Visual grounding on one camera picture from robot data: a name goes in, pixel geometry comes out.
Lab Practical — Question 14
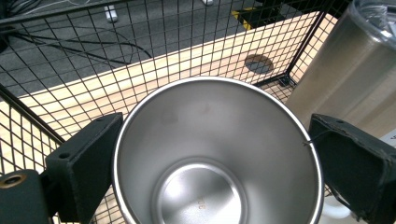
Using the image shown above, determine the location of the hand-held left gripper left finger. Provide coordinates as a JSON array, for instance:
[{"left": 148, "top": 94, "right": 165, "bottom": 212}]
[{"left": 46, "top": 112, "right": 124, "bottom": 224}]

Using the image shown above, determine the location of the white paper label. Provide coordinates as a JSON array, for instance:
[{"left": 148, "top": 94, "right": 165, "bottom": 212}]
[{"left": 380, "top": 128, "right": 396, "bottom": 147}]

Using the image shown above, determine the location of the steel tumbler with clear lid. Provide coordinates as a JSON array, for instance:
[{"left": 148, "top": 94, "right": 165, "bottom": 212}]
[{"left": 284, "top": 0, "right": 396, "bottom": 139}]

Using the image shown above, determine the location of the black cable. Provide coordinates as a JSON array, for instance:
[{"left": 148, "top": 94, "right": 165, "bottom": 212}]
[
  {"left": 8, "top": 31, "right": 154, "bottom": 60},
  {"left": 43, "top": 43, "right": 134, "bottom": 66}
]

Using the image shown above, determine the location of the stainless steel cup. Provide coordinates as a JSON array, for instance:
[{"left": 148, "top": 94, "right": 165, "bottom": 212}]
[{"left": 111, "top": 76, "right": 325, "bottom": 224}]

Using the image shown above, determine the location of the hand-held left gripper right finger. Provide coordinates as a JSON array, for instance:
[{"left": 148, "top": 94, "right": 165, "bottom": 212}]
[{"left": 307, "top": 113, "right": 396, "bottom": 224}]

